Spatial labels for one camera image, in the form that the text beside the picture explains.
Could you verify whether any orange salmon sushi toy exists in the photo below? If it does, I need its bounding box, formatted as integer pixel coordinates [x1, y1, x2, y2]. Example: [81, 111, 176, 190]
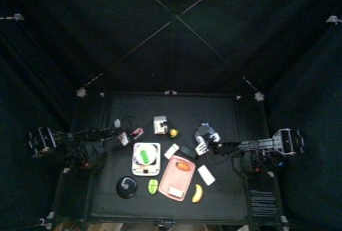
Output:
[175, 161, 193, 172]

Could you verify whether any small black flat block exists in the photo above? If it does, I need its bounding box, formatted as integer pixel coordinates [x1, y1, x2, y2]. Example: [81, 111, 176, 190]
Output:
[179, 145, 199, 160]

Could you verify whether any grey black round toy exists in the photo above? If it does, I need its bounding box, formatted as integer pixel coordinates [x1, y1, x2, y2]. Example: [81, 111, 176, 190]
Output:
[193, 122, 217, 140]

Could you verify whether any pink red small toy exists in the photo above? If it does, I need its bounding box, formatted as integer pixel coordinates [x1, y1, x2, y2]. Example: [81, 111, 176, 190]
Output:
[129, 127, 145, 141]

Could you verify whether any white flat card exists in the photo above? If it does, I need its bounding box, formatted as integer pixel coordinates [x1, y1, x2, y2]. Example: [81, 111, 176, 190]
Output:
[163, 143, 181, 161]

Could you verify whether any green toy vegetable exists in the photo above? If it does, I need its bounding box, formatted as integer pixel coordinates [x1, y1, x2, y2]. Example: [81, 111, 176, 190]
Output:
[139, 148, 151, 164]

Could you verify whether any white round plate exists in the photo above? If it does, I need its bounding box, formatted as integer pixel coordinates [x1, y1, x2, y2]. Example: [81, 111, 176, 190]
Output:
[133, 143, 159, 166]

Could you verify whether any white toy knife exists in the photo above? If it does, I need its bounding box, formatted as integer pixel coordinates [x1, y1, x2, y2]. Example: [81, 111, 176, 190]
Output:
[196, 164, 223, 191]

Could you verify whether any white grey box toy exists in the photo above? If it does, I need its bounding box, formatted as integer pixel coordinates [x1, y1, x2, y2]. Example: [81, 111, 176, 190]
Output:
[152, 115, 169, 135]

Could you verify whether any white kitchen scale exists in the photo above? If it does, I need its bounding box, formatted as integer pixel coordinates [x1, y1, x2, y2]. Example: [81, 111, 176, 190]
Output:
[129, 141, 163, 177]

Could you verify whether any pink cutting board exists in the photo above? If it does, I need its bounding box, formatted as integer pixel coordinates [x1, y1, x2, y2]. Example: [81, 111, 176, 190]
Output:
[157, 154, 197, 203]

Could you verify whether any yellow toy banana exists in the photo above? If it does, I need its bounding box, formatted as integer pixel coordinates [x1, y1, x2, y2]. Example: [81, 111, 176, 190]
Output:
[189, 183, 204, 204]

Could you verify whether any white rice block toy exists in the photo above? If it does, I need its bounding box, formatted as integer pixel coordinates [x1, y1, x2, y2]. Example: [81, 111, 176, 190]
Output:
[167, 187, 185, 199]

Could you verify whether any black round puck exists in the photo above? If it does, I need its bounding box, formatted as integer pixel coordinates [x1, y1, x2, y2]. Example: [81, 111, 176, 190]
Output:
[114, 175, 139, 200]

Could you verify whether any light green oval toy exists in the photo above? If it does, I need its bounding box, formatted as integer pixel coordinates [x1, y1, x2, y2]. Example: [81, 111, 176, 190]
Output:
[147, 178, 160, 196]

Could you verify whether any white text label sticker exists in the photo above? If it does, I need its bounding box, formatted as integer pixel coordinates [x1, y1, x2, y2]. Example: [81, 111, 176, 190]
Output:
[248, 188, 280, 220]

